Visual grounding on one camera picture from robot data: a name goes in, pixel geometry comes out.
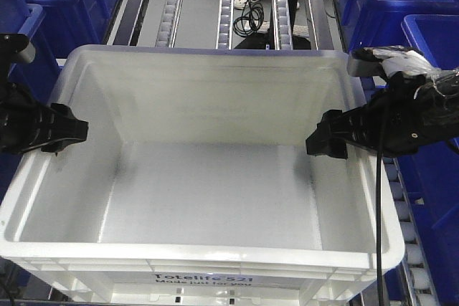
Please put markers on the side roller track right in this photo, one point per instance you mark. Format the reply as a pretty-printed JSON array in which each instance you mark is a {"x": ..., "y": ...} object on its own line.
[{"x": 413, "y": 275}]

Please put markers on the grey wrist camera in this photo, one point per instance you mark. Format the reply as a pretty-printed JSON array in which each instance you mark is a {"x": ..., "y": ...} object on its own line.
[
  {"x": 16, "y": 48},
  {"x": 367, "y": 61}
]

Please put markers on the blue bin near left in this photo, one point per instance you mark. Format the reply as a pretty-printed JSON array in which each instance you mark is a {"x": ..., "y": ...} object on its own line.
[{"x": 41, "y": 74}]

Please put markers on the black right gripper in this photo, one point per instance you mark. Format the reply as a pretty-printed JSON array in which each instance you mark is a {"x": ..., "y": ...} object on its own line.
[{"x": 422, "y": 111}]

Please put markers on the blue bin near right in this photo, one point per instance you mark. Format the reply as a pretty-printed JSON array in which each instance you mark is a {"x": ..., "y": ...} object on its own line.
[{"x": 431, "y": 175}]

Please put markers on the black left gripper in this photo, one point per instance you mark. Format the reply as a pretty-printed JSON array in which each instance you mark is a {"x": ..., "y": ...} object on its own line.
[{"x": 54, "y": 129}]

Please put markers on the white plastic tote bin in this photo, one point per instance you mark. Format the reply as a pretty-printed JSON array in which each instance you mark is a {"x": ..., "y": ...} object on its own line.
[{"x": 194, "y": 185}]

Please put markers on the blue bin far right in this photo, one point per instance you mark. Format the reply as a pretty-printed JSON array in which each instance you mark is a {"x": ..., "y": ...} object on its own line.
[{"x": 375, "y": 23}]

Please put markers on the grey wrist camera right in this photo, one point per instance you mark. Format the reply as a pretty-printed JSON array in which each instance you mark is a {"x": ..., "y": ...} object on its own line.
[{"x": 367, "y": 61}]

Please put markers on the blue bin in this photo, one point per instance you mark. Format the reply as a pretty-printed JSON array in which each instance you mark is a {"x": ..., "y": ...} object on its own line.
[
  {"x": 375, "y": 23},
  {"x": 431, "y": 175},
  {"x": 64, "y": 1},
  {"x": 41, "y": 74}
]

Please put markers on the blue bin far left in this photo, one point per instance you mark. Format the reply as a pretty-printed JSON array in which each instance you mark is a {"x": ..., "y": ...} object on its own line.
[{"x": 64, "y": 1}]

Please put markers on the left roller track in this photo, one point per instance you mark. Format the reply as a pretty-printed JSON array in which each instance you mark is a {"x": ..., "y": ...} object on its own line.
[{"x": 166, "y": 35}]

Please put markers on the middle roller track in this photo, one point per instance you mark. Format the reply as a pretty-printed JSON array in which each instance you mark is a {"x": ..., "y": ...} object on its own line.
[{"x": 225, "y": 24}]

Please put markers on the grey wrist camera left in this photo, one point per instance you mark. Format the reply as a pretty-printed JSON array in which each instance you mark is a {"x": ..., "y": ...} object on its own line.
[{"x": 16, "y": 48}]

